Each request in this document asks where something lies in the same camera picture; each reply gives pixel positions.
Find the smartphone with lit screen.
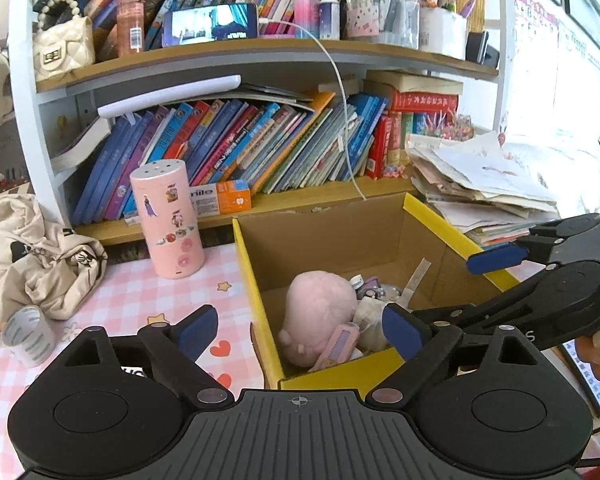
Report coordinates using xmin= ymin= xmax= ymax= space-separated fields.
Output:
xmin=162 ymin=2 xmax=258 ymax=48

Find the black smartphone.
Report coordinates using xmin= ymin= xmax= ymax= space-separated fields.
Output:
xmin=560 ymin=342 xmax=600 ymax=416

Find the row of colourful picture books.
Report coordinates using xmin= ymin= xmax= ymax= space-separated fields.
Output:
xmin=72 ymin=92 xmax=388 ymax=226

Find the stack of red thick books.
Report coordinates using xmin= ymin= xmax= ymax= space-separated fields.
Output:
xmin=365 ymin=70 xmax=463 ymax=181

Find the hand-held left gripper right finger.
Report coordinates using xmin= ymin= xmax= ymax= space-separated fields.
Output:
xmin=364 ymin=304 xmax=548 ymax=407

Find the pink plush toy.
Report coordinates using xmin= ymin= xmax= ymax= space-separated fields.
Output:
xmin=278 ymin=270 xmax=358 ymax=367

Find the alphabet wall poster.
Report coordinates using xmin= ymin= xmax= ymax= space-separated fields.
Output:
xmin=512 ymin=0 xmax=600 ymax=91

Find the beige cloth bag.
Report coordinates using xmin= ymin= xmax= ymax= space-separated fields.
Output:
xmin=0 ymin=192 xmax=108 ymax=321

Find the pink utility knife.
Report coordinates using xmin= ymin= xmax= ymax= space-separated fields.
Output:
xmin=307 ymin=322 xmax=363 ymax=373

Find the grey tape roll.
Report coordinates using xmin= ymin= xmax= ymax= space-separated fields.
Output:
xmin=2 ymin=305 xmax=56 ymax=367

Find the pink pen holder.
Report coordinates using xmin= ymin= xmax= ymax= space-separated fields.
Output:
xmin=345 ymin=5 xmax=382 ymax=39

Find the pink spray bottle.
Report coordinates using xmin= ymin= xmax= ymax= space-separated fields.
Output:
xmin=116 ymin=0 xmax=147 ymax=58

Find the black stand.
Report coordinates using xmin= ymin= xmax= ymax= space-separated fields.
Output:
xmin=467 ymin=30 xmax=498 ymax=68

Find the orange and white carton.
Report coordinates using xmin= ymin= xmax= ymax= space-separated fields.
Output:
xmin=190 ymin=180 xmax=253 ymax=216

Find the white lamp bar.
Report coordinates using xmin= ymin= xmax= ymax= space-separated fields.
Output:
xmin=97 ymin=75 xmax=242 ymax=118

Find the white wooden bookshelf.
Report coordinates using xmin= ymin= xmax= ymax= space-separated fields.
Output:
xmin=7 ymin=0 xmax=516 ymax=246

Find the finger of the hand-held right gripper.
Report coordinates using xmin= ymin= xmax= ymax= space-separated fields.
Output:
xmin=466 ymin=213 xmax=600 ymax=277
xmin=413 ymin=267 xmax=565 ymax=340

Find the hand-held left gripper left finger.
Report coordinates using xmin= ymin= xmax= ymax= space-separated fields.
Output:
xmin=60 ymin=304 xmax=232 ymax=409

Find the clear pen holder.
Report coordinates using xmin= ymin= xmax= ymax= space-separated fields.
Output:
xmin=380 ymin=0 xmax=422 ymax=48

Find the small white spray bottle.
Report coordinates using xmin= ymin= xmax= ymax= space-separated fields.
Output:
xmin=320 ymin=0 xmax=342 ymax=41

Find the white charging cable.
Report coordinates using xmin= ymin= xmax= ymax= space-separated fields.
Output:
xmin=257 ymin=16 xmax=368 ymax=203

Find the pink cylinder with stickers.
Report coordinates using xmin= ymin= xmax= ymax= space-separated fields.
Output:
xmin=129 ymin=157 xmax=205 ymax=280

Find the stack of loose papers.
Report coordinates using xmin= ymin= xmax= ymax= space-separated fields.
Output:
xmin=407 ymin=132 xmax=561 ymax=248

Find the cream quilted pearl handbag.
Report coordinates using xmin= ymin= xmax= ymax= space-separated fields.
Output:
xmin=32 ymin=0 xmax=96 ymax=81

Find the white round tub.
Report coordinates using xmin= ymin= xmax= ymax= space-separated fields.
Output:
xmin=420 ymin=7 xmax=468 ymax=61

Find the yellow cardboard box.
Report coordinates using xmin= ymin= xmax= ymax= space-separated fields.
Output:
xmin=232 ymin=192 xmax=523 ymax=391

